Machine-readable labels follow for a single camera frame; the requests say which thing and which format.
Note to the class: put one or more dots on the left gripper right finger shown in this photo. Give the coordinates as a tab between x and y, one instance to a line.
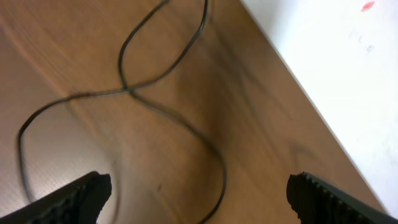
317	202

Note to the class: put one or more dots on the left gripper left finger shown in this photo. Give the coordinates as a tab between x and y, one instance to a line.
79	202

